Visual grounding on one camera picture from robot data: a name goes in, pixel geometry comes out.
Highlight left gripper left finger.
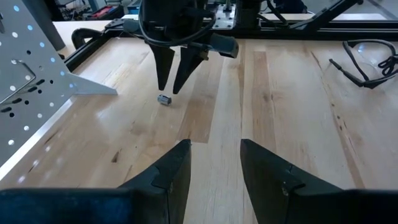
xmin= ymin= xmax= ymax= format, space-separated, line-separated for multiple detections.
xmin=0 ymin=139 xmax=192 ymax=224

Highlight black table clamp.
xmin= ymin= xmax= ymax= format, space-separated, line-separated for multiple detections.
xmin=70 ymin=27 xmax=105 ymax=50

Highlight black-framed safety glasses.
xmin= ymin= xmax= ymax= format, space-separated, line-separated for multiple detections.
xmin=328 ymin=39 xmax=398 ymax=90

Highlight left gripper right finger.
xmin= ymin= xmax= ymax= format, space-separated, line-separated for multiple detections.
xmin=239 ymin=138 xmax=398 ymax=224

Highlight black aluminium table frame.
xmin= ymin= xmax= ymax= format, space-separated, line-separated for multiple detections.
xmin=63 ymin=0 xmax=398 ymax=72

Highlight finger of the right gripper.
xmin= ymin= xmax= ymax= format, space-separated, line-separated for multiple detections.
xmin=172 ymin=46 xmax=206 ymax=95
xmin=149 ymin=43 xmax=176 ymax=91

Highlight black equipment case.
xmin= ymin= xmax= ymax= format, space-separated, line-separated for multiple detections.
xmin=88 ymin=4 xmax=125 ymax=20

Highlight white metal pegboard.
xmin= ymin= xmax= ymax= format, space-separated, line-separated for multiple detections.
xmin=0 ymin=0 xmax=118 ymax=167

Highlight black cylinder bottle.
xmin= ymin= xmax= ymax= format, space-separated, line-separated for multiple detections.
xmin=21 ymin=0 xmax=67 ymax=52

